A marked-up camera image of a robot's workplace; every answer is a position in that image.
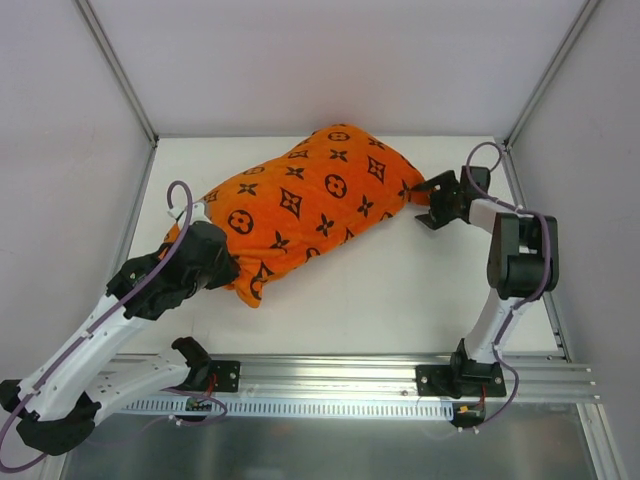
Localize orange patterned pillowcase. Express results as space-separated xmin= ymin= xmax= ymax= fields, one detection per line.
xmin=163 ymin=124 xmax=431 ymax=310

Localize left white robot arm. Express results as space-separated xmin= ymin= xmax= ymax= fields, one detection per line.
xmin=1 ymin=221 xmax=239 ymax=456

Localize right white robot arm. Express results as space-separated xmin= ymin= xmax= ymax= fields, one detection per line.
xmin=412 ymin=167 xmax=559 ymax=399

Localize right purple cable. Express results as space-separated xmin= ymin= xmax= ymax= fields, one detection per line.
xmin=459 ymin=141 xmax=559 ymax=431

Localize purple cable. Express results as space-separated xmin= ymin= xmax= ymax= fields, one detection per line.
xmin=459 ymin=141 xmax=559 ymax=431
xmin=0 ymin=180 xmax=229 ymax=472

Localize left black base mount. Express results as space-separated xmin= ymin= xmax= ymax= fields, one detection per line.
xmin=195 ymin=360 xmax=241 ymax=394

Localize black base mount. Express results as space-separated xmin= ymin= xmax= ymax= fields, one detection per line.
xmin=415 ymin=363 xmax=507 ymax=399
xmin=195 ymin=360 xmax=241 ymax=394

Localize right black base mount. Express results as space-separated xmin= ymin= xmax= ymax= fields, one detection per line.
xmin=415 ymin=363 xmax=507 ymax=399

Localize white slotted cable duct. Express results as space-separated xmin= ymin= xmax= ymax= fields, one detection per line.
xmin=122 ymin=395 xmax=454 ymax=421

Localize aluminium mounting rail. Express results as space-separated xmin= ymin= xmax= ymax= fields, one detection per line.
xmin=99 ymin=352 xmax=599 ymax=404

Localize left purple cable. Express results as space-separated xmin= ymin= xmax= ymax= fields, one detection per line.
xmin=0 ymin=180 xmax=229 ymax=472

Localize left aluminium frame post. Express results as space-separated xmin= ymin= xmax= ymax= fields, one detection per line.
xmin=73 ymin=0 xmax=159 ymax=148

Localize aluminium frame post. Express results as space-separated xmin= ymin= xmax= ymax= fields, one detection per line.
xmin=73 ymin=0 xmax=159 ymax=148
xmin=502 ymin=0 xmax=601 ymax=149

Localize right aluminium frame post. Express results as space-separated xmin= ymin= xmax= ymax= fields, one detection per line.
xmin=502 ymin=0 xmax=601 ymax=149

